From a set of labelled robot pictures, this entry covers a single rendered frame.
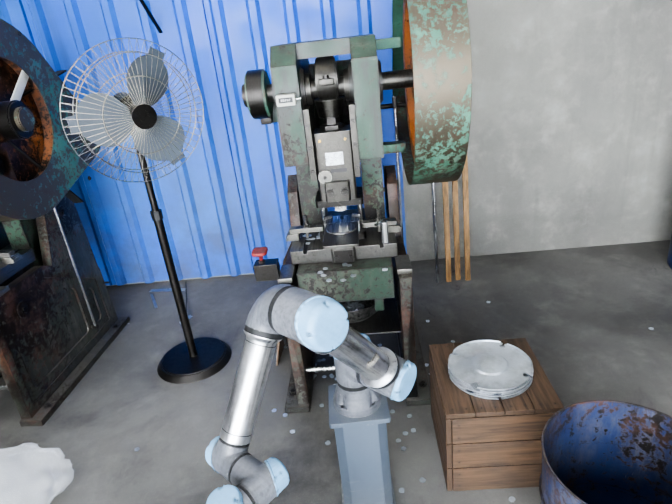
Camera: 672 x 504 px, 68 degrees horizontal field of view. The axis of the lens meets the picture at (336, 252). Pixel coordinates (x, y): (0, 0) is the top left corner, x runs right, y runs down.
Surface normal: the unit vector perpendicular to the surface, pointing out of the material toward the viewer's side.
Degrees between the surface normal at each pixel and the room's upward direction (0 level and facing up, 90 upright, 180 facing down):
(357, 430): 90
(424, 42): 70
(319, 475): 0
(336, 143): 90
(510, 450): 90
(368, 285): 90
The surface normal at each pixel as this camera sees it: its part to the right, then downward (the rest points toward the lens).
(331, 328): 0.67, 0.13
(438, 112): -0.01, 0.56
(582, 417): 0.11, 0.36
